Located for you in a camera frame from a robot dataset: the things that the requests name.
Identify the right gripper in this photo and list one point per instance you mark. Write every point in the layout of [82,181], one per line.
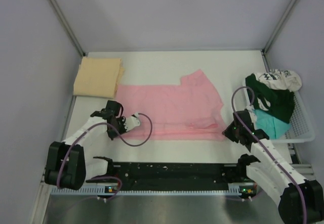
[228,132]

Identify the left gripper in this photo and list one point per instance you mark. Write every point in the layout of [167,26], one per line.
[122,121]

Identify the pink t shirt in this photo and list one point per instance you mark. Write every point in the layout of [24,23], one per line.
[188,111]

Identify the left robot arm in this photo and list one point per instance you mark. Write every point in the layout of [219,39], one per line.
[74,160]

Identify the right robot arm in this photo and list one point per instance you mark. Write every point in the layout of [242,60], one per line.
[298,199]

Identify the folded beige t shirt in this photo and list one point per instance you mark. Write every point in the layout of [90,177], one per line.
[98,77]

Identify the teal t shirt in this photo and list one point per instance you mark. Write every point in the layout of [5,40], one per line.
[272,126]

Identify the dark green t shirt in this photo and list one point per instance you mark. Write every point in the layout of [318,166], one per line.
[277,103]

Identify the white plastic basket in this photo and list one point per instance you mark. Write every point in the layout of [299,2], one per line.
[301,130]

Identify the white printed t shirt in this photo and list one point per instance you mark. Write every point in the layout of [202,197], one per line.
[280,79]

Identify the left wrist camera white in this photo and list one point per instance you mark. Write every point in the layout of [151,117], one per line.
[132,122]

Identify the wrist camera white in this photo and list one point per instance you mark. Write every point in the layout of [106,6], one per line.
[132,122]
[252,114]

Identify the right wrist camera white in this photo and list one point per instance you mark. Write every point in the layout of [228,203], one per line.
[252,114]

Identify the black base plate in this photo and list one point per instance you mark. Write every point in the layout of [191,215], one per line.
[177,176]

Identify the grey slotted cable duct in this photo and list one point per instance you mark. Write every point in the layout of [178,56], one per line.
[104,190]

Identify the left corner aluminium post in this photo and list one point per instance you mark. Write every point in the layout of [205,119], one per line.
[66,26]

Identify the corner aluminium post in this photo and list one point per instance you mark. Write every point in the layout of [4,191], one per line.
[66,26]
[280,25]

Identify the right corner aluminium post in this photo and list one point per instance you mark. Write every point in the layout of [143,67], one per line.
[280,25]

